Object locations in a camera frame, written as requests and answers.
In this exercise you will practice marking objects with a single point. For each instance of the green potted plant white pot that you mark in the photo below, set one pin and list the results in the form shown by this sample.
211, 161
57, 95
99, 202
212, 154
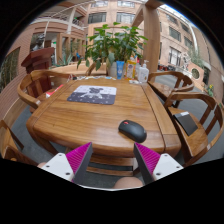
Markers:
111, 43

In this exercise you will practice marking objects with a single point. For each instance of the dark red wooden chair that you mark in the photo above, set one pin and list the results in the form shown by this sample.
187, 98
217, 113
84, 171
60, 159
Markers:
38, 60

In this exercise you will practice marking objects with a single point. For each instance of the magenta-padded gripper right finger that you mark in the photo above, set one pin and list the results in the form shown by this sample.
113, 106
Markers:
165, 165

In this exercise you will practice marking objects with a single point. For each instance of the white statue on pedestal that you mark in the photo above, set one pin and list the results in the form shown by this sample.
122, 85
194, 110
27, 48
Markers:
186, 63

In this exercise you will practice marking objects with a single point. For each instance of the yellow flowering potted plant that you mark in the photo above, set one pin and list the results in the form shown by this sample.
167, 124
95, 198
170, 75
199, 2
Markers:
210, 90

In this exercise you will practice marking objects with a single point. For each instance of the blue squeeze tube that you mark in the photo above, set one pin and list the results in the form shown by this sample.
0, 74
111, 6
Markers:
120, 70

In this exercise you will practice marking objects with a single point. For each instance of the wooden armchair with round back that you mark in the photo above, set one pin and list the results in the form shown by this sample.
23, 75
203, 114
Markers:
90, 69
163, 88
28, 96
8, 148
195, 143

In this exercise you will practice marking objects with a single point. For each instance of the clear plastic packet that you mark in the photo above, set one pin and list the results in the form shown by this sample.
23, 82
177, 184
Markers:
134, 81

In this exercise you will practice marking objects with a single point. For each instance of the red booklet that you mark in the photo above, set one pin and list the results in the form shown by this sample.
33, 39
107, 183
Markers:
55, 90

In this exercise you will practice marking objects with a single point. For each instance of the cartoon print mouse pad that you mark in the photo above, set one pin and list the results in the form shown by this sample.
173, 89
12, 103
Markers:
91, 95

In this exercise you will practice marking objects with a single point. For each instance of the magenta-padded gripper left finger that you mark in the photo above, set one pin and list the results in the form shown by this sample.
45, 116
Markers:
60, 165

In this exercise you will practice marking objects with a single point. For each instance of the white pump bottle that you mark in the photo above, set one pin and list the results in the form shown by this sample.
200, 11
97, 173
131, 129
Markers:
143, 74

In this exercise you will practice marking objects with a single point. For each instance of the black computer mouse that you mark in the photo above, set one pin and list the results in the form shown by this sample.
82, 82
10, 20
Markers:
132, 130

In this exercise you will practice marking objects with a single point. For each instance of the yellow liquid soap bottle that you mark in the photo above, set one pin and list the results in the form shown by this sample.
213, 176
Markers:
131, 70

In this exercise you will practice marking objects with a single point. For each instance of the black notebook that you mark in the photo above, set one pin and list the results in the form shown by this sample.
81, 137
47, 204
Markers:
186, 122

